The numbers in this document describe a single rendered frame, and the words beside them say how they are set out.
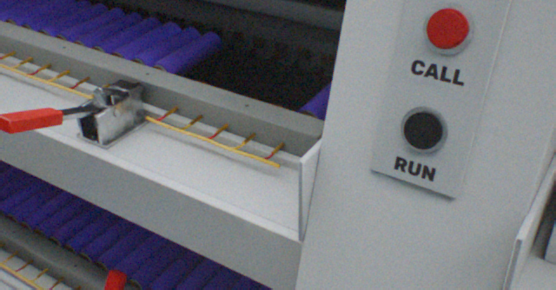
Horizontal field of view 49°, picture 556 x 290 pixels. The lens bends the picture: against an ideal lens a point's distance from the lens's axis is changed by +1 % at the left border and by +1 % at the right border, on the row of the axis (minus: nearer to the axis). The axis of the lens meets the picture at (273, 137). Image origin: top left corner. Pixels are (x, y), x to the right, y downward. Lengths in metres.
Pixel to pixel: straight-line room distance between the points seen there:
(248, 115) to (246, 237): 0.08
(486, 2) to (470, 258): 0.11
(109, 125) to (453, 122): 0.22
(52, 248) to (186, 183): 0.26
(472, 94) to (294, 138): 0.13
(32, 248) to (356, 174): 0.38
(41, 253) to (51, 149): 0.18
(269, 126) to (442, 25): 0.14
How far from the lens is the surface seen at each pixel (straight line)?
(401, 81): 0.26
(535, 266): 0.32
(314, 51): 0.46
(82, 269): 0.56
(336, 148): 0.28
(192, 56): 0.46
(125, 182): 0.38
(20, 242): 0.60
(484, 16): 0.25
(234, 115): 0.37
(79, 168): 0.41
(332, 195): 0.29
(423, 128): 0.26
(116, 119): 0.39
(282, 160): 0.35
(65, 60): 0.47
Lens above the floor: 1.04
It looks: 19 degrees down
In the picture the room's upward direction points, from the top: 9 degrees clockwise
